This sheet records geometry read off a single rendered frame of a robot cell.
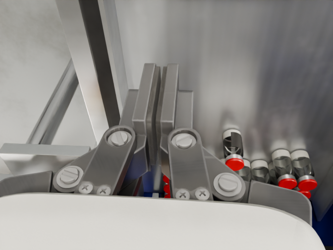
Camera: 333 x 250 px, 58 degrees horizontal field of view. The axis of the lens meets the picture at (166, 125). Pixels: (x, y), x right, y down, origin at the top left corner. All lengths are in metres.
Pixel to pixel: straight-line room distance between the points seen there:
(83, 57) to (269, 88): 0.19
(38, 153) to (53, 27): 0.99
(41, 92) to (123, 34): 1.38
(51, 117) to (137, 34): 0.49
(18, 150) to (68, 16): 0.24
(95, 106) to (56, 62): 1.15
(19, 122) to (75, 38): 1.60
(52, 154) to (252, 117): 0.28
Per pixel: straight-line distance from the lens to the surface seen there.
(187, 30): 0.28
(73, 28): 0.31
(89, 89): 0.34
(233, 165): 0.34
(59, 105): 0.77
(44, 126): 0.72
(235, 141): 0.35
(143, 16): 0.28
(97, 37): 0.28
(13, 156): 0.48
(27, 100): 1.74
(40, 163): 0.48
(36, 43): 1.48
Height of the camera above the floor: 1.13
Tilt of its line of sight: 44 degrees down
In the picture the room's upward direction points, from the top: 174 degrees counter-clockwise
